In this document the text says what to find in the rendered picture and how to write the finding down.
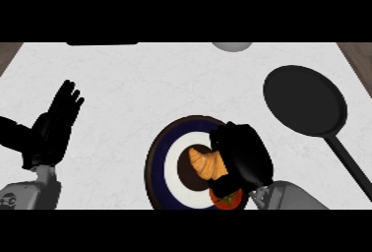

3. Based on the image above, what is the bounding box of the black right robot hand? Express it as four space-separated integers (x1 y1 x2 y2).
208 121 275 200

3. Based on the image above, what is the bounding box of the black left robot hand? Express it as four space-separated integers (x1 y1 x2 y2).
0 79 86 171

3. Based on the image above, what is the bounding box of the orange croissant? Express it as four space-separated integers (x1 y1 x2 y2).
188 147 230 181

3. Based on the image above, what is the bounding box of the blue and white plate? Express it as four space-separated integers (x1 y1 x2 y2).
142 114 250 211

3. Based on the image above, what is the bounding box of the black frying pan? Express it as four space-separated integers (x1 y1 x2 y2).
261 64 372 203

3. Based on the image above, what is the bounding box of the red tomato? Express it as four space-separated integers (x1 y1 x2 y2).
208 187 244 211

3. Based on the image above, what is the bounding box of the grey round object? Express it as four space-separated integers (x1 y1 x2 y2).
211 41 254 53

